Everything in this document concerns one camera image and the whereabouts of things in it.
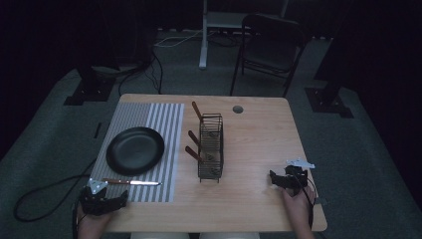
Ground person's left hand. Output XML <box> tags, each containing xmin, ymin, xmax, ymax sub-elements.
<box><xmin>76</xmin><ymin>204</ymin><xmax>114</xmax><ymax>239</ymax></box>

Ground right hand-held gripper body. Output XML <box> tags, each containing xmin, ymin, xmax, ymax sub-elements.
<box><xmin>282</xmin><ymin>157</ymin><xmax>317</xmax><ymax>191</ymax></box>

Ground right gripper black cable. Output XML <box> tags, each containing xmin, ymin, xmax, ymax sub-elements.
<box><xmin>294</xmin><ymin>174</ymin><xmax>317</xmax><ymax>231</ymax></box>

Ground black wire cutlery rack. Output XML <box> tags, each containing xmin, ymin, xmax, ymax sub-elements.
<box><xmin>197</xmin><ymin>113</ymin><xmax>225</xmax><ymax>184</ymax></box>

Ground white desk frame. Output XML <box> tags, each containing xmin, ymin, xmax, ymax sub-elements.
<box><xmin>198</xmin><ymin>0</ymin><xmax>291</xmax><ymax>70</ymax></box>

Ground black round plate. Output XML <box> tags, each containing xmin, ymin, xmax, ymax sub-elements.
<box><xmin>105</xmin><ymin>125</ymin><xmax>166</xmax><ymax>177</ymax></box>

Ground long wooden-handled utensil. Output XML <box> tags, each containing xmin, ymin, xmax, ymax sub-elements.
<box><xmin>191</xmin><ymin>101</ymin><xmax>204</xmax><ymax>122</ymax></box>

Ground white floor cable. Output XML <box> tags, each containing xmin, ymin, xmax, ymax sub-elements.
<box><xmin>153</xmin><ymin>29</ymin><xmax>204</xmax><ymax>49</ymax></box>

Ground black stand base with post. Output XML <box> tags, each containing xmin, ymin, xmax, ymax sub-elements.
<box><xmin>304</xmin><ymin>49</ymin><xmax>355</xmax><ymax>120</ymax></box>

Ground black floor cables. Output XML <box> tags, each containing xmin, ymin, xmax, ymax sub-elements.
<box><xmin>116</xmin><ymin>49</ymin><xmax>165</xmax><ymax>97</ymax></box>

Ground black looped gripper cable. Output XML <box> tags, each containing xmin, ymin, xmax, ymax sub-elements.
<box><xmin>13</xmin><ymin>158</ymin><xmax>98</xmax><ymax>223</ymax></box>

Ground grey striped placemat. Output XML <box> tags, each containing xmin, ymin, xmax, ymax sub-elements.
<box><xmin>88</xmin><ymin>102</ymin><xmax>186</xmax><ymax>204</ymax></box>

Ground black folding chair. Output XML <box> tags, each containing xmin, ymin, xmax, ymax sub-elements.
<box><xmin>229</xmin><ymin>13</ymin><xmax>309</xmax><ymax>99</ymax></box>

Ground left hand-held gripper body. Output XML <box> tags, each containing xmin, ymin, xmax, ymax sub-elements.
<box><xmin>79</xmin><ymin>177</ymin><xmax>112</xmax><ymax>217</ymax></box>

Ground person's right hand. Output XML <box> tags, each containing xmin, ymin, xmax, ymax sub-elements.
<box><xmin>281</xmin><ymin>184</ymin><xmax>317</xmax><ymax>233</ymax></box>

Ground wooden-handled table knife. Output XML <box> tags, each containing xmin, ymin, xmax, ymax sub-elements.
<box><xmin>102</xmin><ymin>177</ymin><xmax>163</xmax><ymax>187</ymax></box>

